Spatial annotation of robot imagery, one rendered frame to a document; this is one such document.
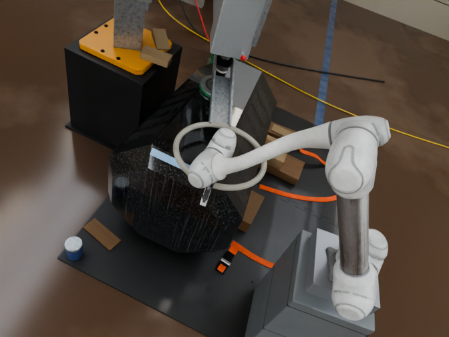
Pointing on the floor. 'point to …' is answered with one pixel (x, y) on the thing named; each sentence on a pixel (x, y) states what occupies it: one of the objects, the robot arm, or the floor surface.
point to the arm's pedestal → (297, 302)
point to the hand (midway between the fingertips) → (205, 197)
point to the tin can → (73, 248)
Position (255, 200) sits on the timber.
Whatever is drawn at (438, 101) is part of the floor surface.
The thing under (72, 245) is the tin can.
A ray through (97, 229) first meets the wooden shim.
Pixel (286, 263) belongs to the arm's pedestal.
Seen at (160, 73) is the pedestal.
